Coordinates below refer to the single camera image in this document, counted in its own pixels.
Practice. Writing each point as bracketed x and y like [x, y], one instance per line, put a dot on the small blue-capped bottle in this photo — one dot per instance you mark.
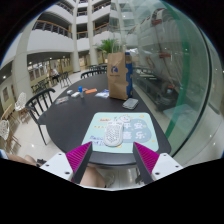
[80, 92]

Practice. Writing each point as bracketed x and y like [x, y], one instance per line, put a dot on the white perforated computer mouse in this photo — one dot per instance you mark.
[113, 134]

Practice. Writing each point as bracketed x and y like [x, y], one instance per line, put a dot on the green potted palm plant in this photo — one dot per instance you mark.
[108, 45]

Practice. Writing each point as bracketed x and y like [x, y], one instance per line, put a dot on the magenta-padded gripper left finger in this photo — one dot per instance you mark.
[78, 156]

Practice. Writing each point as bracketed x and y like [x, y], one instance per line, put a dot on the small white box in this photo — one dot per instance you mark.
[69, 92]

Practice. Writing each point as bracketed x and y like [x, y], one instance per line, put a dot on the light teal printed mouse pad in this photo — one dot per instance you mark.
[140, 133]

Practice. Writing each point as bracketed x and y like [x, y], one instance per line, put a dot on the cream rectangular box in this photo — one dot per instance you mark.
[75, 94]

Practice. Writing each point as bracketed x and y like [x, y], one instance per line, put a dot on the group of black chairs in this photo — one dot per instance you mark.
[65, 77]

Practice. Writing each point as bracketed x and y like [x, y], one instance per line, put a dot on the brownish pink flat packet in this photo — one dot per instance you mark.
[84, 89]

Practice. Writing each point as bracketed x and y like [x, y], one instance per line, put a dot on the clear plastic snack packet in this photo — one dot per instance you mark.
[62, 100]

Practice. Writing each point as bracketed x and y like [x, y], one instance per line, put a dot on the brown paper bag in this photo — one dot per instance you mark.
[117, 83]

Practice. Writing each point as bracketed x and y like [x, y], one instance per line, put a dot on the white plastic tissue packet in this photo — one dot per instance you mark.
[102, 94]

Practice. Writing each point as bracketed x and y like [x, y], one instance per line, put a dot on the orange flat packet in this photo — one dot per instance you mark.
[91, 90]

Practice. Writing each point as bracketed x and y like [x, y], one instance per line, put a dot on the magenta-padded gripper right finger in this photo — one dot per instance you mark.
[146, 157]

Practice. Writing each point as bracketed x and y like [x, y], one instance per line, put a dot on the black wooden spindle chair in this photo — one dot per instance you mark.
[35, 105]
[93, 72]

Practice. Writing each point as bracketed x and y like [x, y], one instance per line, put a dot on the white lattice chair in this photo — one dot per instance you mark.
[4, 128]
[21, 101]

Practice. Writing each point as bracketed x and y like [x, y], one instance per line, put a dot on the grey rectangular pouch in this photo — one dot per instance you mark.
[130, 103]

